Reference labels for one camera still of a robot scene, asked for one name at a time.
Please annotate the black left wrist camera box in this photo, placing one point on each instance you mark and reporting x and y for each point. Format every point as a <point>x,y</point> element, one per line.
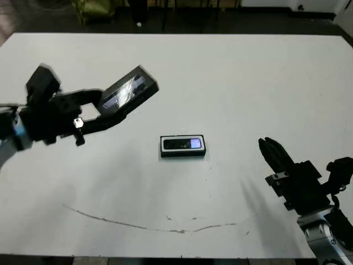
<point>42,82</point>

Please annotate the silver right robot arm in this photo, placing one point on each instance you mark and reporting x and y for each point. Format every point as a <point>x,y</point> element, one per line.
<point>322,237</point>

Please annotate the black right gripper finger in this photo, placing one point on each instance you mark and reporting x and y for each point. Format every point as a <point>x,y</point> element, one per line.
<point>268,158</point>
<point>281,158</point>

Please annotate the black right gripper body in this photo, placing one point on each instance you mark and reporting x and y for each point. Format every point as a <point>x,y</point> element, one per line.
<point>304,190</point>

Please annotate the black box lid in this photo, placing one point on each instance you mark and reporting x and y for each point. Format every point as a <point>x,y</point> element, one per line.
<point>129,91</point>

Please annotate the slim black camera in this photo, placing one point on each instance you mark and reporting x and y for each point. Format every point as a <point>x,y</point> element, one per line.
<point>176,144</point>

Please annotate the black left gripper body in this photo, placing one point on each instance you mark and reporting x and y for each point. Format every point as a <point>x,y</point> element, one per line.
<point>49,118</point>

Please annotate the black box base white insert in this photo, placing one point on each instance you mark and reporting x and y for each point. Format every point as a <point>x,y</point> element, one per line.
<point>182,156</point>

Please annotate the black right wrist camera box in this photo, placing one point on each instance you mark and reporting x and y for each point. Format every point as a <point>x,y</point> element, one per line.
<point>340,172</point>

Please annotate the yellow-green bag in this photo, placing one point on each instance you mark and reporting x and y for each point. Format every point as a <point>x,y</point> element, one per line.
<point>92,11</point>

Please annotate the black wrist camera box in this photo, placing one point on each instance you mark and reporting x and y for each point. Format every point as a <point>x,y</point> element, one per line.
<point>340,172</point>
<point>42,82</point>

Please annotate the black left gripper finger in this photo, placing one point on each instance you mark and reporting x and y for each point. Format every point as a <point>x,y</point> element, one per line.
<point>88,96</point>
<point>102,122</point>

